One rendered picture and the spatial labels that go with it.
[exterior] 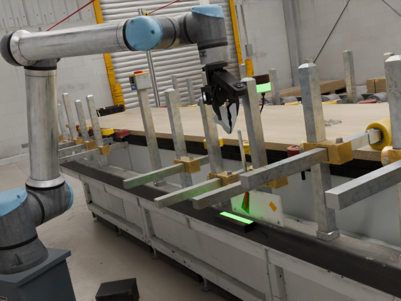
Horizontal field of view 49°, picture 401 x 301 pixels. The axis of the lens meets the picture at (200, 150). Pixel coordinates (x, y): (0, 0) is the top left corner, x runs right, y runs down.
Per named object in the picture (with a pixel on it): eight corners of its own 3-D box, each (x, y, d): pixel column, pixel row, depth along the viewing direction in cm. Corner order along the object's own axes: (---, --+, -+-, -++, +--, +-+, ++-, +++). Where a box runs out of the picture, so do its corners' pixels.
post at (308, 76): (329, 243, 118) (307, 63, 109) (319, 240, 121) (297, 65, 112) (338, 239, 120) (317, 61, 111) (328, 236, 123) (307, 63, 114)
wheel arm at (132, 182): (127, 191, 163) (125, 180, 162) (124, 190, 166) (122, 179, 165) (222, 161, 185) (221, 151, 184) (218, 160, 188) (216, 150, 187)
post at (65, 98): (78, 161, 308) (62, 93, 299) (77, 160, 311) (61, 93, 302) (83, 160, 310) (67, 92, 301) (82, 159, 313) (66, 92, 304)
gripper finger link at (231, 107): (228, 131, 140) (224, 101, 138) (240, 131, 135) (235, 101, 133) (221, 133, 138) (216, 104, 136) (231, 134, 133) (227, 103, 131)
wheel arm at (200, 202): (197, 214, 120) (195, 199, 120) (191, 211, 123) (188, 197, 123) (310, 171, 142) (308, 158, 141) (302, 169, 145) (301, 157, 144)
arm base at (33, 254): (17, 277, 155) (10, 251, 153) (-15, 272, 165) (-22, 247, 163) (58, 252, 171) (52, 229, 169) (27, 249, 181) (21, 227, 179)
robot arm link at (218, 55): (234, 44, 129) (207, 48, 124) (237, 61, 130) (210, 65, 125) (217, 48, 136) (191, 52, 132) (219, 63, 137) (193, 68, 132)
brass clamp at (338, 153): (338, 165, 107) (335, 146, 106) (298, 160, 119) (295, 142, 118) (354, 159, 110) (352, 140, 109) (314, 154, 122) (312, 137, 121)
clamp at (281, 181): (275, 189, 130) (273, 172, 130) (247, 183, 142) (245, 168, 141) (289, 183, 133) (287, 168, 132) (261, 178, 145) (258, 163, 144)
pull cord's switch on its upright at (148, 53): (164, 125, 426) (142, 7, 405) (157, 124, 439) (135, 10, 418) (171, 123, 430) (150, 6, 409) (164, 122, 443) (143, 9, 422)
